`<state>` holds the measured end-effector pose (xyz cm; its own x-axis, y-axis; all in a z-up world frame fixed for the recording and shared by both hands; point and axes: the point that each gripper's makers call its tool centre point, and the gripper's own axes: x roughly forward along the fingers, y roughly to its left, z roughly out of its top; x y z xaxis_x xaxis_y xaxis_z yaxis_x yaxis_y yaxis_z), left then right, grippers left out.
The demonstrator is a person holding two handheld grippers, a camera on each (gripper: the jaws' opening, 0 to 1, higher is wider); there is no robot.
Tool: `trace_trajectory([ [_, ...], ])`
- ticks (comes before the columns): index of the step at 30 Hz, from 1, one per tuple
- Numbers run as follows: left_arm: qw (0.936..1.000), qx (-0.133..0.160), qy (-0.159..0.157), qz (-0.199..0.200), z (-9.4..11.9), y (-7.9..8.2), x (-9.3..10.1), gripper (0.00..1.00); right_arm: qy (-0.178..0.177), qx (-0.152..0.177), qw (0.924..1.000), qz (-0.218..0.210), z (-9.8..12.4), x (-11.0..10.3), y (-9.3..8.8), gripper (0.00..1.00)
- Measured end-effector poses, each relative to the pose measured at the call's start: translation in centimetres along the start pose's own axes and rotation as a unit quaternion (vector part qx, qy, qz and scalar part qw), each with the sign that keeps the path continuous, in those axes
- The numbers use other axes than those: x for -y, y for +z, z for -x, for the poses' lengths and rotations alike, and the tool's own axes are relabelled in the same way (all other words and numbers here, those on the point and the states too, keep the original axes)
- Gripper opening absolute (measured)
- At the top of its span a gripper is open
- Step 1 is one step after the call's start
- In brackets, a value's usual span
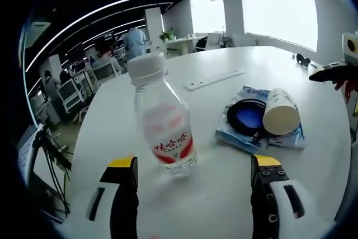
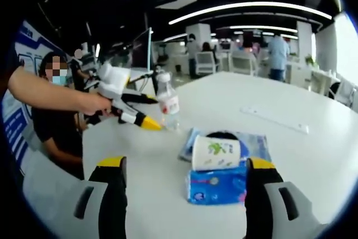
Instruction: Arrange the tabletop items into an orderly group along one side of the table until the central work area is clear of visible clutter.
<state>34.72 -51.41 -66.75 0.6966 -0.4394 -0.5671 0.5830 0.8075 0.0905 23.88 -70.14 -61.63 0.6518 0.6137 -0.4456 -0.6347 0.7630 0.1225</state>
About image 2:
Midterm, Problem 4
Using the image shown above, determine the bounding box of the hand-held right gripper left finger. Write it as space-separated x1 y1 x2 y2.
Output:
57 155 129 239

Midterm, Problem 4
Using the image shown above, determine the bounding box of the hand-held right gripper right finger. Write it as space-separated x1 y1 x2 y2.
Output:
244 157 331 239

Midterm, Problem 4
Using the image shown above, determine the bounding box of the clear plastic water bottle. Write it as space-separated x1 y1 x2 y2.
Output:
155 71 181 132

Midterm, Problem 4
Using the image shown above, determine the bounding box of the blue transparent snack bag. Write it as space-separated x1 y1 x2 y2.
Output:
185 168 248 206

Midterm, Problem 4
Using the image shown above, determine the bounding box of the wet wipes pack blue lid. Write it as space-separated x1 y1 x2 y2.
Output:
178 127 274 165

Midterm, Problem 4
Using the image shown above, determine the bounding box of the white paper cup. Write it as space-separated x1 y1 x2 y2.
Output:
191 134 242 172

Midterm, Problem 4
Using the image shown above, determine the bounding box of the black cable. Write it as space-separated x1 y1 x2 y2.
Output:
206 130 239 140

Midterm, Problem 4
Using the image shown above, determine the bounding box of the person's left hand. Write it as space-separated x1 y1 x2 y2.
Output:
79 93 114 117

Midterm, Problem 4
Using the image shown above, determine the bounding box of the computer monitor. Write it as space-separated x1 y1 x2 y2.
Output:
131 27 155 69

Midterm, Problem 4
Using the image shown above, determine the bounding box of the white office chair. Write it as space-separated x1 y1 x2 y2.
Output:
231 50 258 76
195 51 220 76

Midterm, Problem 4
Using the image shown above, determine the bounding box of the white power strip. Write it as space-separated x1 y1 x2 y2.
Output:
240 104 310 135

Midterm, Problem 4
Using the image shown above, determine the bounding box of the white table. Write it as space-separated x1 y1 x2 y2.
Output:
22 71 358 239

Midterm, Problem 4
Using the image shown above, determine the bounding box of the ceiling light strip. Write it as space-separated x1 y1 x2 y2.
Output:
167 1 334 26

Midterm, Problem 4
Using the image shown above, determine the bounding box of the potted plant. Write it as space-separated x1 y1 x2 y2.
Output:
304 54 317 68

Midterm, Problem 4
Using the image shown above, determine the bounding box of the wall poster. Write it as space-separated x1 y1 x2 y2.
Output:
2 20 58 168

